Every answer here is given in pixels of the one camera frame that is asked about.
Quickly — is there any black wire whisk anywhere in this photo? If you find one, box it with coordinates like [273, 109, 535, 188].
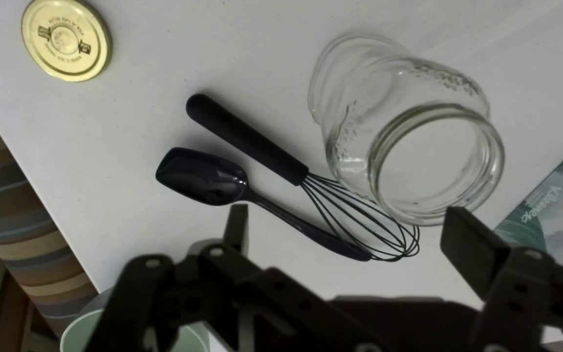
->
[185, 94, 420, 262]

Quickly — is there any black plastic spoon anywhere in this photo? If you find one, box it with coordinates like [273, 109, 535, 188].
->
[156, 146, 371, 262]

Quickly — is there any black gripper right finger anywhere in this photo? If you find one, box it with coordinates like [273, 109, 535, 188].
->
[440, 207, 563, 352]

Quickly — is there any clear glass jar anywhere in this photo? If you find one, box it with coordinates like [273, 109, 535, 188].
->
[307, 33, 504, 227]

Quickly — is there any gold jar lid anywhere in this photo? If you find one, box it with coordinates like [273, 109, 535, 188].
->
[19, 0, 111, 82]

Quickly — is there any green patterned tissue box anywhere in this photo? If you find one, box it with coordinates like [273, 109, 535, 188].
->
[494, 160, 563, 266]

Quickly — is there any striped sofa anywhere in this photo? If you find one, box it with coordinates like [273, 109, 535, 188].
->
[0, 137, 97, 336]

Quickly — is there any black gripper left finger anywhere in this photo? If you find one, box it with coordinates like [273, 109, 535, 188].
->
[82, 205, 330, 352]

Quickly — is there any green ceramic bowl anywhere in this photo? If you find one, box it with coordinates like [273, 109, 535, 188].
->
[58, 309, 209, 352]

